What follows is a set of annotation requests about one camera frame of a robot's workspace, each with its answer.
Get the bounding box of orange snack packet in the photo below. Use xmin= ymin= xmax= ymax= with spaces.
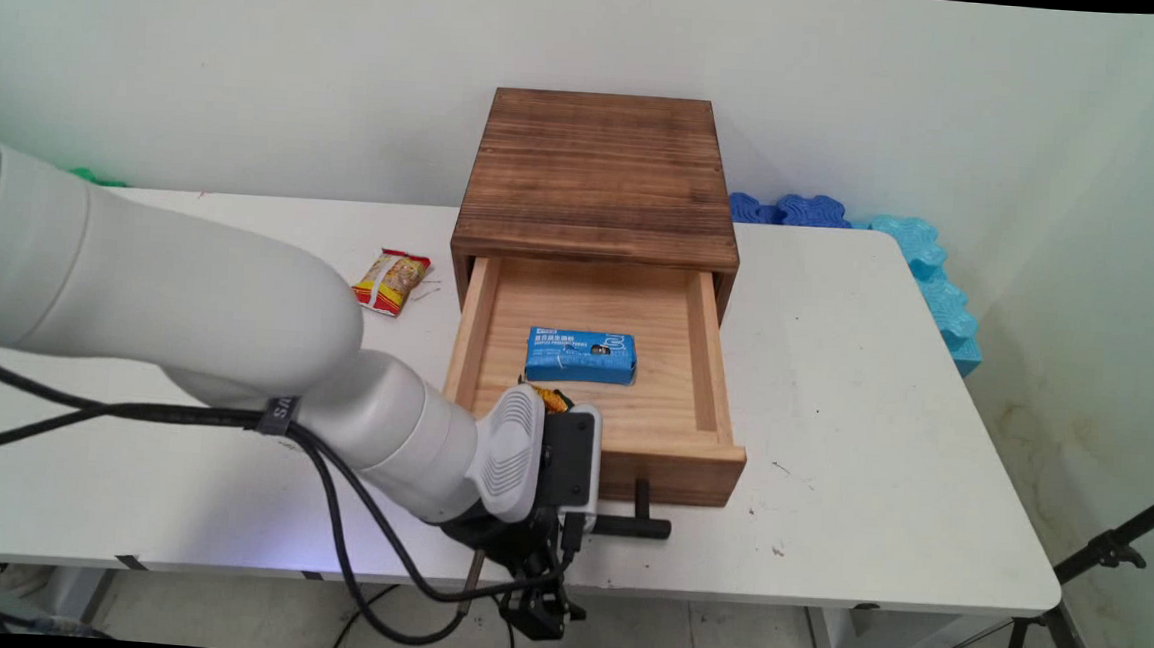
xmin=529 ymin=384 xmax=576 ymax=417

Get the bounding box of black metal drawer handle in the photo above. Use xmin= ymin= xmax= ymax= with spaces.
xmin=586 ymin=475 xmax=677 ymax=542

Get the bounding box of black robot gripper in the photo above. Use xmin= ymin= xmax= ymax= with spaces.
xmin=431 ymin=499 xmax=595 ymax=646

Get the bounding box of red yellow snack packet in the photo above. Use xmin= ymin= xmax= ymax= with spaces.
xmin=349 ymin=246 xmax=433 ymax=319

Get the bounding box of grey metal table leg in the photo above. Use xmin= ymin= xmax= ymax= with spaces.
xmin=75 ymin=566 xmax=122 ymax=638

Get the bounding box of dark blue foam mat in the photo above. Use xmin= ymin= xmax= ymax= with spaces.
xmin=727 ymin=189 xmax=855 ymax=231

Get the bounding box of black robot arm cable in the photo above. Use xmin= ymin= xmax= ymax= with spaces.
xmin=0 ymin=353 xmax=584 ymax=648

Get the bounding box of black floor cable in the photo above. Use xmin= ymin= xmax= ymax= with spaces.
xmin=329 ymin=580 xmax=520 ymax=648

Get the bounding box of blue tissue packet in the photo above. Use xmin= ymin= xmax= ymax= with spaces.
xmin=522 ymin=326 xmax=640 ymax=389

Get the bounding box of light wooden drawer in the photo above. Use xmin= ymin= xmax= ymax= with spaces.
xmin=436 ymin=253 xmax=759 ymax=511

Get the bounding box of cyan foam mat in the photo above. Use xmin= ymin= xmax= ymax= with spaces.
xmin=845 ymin=213 xmax=992 ymax=380

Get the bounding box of black tripod stand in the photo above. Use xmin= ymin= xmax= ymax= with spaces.
xmin=930 ymin=477 xmax=1154 ymax=648

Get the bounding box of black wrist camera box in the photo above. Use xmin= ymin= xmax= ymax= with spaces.
xmin=531 ymin=407 xmax=601 ymax=556

